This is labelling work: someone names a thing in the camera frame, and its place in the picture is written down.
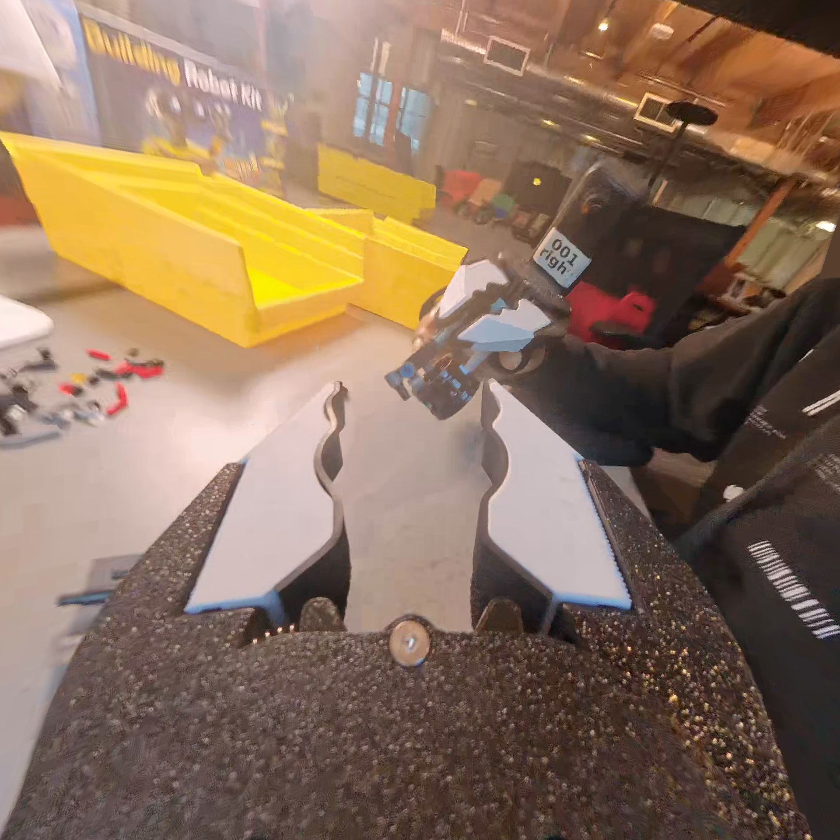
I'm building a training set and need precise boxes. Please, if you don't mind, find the toy robot kit box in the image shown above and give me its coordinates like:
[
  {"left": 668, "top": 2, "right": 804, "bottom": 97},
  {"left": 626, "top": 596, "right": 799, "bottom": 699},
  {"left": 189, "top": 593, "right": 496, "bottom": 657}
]
[{"left": 79, "top": 16, "right": 293, "bottom": 191}]

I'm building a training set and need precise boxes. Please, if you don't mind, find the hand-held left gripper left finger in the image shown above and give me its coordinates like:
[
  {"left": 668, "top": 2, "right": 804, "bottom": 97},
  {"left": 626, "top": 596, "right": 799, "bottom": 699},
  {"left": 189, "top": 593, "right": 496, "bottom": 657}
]
[{"left": 184, "top": 381, "right": 349, "bottom": 624}]

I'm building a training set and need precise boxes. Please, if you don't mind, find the pile of small toy bricks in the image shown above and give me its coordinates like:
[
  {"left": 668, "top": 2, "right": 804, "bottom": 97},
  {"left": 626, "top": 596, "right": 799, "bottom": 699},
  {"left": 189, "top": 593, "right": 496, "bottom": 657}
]
[{"left": 0, "top": 346, "right": 165, "bottom": 447}]

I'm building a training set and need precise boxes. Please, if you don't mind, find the person's right forearm black sleeve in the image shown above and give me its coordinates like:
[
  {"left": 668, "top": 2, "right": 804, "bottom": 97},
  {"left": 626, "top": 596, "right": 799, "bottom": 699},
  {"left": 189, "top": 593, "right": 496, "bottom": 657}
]
[{"left": 525, "top": 276, "right": 840, "bottom": 468}]

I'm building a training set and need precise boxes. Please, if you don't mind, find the white book stand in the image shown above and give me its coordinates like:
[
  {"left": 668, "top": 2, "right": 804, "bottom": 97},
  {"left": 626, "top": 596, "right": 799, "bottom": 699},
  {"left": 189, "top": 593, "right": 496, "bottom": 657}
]
[{"left": 0, "top": 295, "right": 55, "bottom": 362}]

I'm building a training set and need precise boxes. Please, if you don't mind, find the open-front yellow plastic bin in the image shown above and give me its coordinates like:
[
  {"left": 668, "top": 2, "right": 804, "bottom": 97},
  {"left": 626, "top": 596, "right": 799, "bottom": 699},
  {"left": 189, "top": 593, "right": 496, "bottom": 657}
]
[{"left": 13, "top": 151, "right": 365, "bottom": 349}]

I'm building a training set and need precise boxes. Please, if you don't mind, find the person's black printed hoodie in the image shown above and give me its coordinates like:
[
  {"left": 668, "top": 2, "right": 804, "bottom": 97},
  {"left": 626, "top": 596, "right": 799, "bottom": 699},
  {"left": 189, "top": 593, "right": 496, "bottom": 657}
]
[{"left": 676, "top": 328, "right": 840, "bottom": 840}]

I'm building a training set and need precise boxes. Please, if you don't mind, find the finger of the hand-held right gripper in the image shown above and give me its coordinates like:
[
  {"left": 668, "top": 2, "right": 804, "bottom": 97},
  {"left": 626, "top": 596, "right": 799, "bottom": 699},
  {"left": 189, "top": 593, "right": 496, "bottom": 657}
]
[
  {"left": 456, "top": 298, "right": 552, "bottom": 374},
  {"left": 435, "top": 258, "right": 511, "bottom": 324}
]

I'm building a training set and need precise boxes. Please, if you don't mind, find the paned window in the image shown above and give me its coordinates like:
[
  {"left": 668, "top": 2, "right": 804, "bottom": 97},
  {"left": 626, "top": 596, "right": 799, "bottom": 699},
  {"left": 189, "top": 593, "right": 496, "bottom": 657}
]
[{"left": 353, "top": 72, "right": 434, "bottom": 152}]

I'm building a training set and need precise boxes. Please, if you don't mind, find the person's right hand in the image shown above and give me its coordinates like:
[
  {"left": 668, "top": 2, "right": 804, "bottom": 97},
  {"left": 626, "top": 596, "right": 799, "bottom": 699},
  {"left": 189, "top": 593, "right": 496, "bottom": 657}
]
[{"left": 496, "top": 346, "right": 548, "bottom": 383}]

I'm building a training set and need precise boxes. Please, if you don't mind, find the red plastic cart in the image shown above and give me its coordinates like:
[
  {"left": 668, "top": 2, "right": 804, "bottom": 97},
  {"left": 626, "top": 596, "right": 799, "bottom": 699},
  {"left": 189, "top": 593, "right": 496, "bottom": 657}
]
[{"left": 567, "top": 282, "right": 657, "bottom": 349}]

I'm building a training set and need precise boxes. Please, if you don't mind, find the black disc on pole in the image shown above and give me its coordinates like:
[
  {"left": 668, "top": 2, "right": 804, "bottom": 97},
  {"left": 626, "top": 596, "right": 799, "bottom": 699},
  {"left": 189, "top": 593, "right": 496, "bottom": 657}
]
[{"left": 646, "top": 101, "right": 719, "bottom": 198}]

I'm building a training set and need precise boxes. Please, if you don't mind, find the yellow open storage bin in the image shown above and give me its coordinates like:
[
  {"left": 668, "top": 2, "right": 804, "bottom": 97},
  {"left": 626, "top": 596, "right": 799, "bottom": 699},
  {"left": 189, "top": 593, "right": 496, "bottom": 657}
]
[{"left": 0, "top": 131, "right": 368, "bottom": 263}]

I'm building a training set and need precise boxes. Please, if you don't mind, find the black toy wheel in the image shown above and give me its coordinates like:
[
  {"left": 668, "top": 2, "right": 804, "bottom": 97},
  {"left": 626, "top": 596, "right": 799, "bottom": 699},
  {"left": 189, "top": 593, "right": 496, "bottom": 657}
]
[{"left": 420, "top": 348, "right": 484, "bottom": 421}]

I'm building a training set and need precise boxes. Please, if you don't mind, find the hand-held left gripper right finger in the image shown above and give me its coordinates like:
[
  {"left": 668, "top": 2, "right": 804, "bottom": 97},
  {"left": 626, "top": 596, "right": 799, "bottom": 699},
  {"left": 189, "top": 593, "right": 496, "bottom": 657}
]
[{"left": 472, "top": 379, "right": 634, "bottom": 634}]

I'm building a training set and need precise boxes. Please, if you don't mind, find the grey panel brick assembly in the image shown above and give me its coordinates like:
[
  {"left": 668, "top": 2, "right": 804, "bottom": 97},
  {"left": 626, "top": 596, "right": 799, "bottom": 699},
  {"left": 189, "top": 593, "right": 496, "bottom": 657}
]
[{"left": 59, "top": 554, "right": 142, "bottom": 608}]

